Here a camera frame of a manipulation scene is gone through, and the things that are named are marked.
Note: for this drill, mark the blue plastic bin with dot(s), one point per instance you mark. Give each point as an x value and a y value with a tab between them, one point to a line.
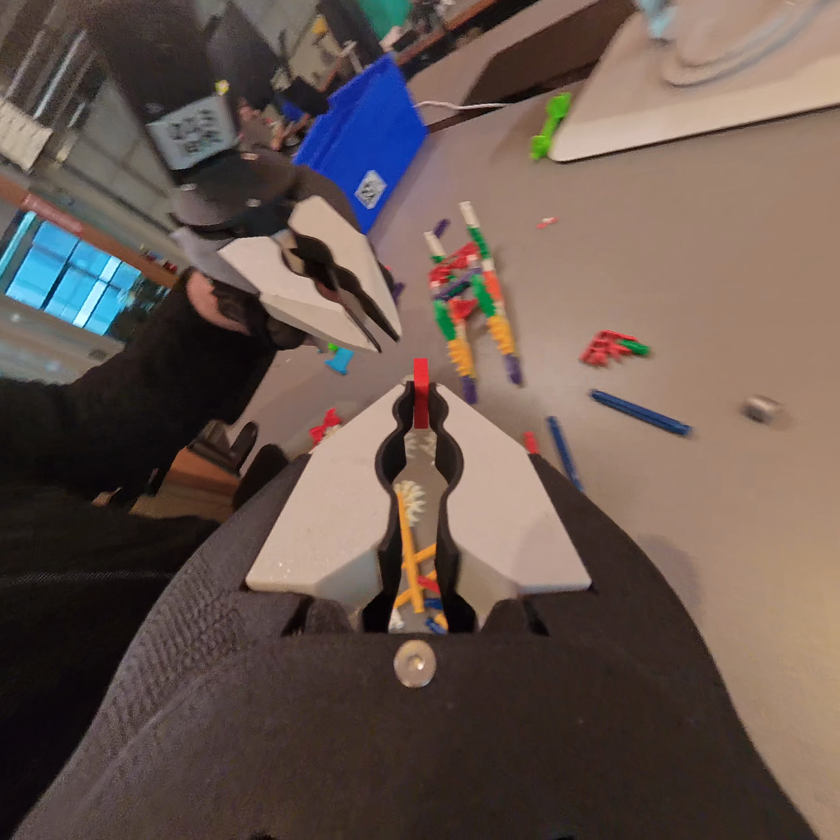
367	131

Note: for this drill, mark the colourful toy construction model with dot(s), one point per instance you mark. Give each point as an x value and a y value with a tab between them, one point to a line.
459	315

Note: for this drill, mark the pile of colourful toy rods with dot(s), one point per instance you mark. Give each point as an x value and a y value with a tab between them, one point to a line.
408	544

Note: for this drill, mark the green short toy rod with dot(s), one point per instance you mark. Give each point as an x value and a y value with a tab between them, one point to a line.
636	348

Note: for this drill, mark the silver monitor stand base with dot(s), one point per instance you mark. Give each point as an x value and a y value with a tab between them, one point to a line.
656	118

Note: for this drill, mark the red bow-shaped toy piece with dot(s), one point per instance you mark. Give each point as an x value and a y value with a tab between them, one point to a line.
326	426

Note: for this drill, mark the red toy connector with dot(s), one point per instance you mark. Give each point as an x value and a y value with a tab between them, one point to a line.
600	351
421	394

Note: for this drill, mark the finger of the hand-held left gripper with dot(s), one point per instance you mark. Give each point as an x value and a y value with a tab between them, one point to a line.
348	256
282	282

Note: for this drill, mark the lime green toy piece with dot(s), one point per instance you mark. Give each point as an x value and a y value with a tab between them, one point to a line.
550	124

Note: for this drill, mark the person's left hand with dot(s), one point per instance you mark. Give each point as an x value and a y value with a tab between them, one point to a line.
216	305

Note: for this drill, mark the person's left forearm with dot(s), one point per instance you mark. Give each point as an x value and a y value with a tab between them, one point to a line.
118	407

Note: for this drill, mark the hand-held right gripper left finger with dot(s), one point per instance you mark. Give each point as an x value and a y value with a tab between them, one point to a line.
321	525

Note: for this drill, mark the window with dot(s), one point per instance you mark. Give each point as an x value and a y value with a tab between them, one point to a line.
59	275

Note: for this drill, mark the blue toy panel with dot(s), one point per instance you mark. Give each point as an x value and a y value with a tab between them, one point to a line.
340	361

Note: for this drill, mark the person's black clothing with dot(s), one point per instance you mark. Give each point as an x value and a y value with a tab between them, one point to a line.
65	623

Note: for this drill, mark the dark brown desk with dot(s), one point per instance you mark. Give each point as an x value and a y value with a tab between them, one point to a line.
538	59

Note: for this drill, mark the grey toy spacer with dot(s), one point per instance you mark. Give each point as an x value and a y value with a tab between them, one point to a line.
761	409

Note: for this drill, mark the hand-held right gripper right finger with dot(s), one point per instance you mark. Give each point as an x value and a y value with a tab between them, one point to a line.
518	525

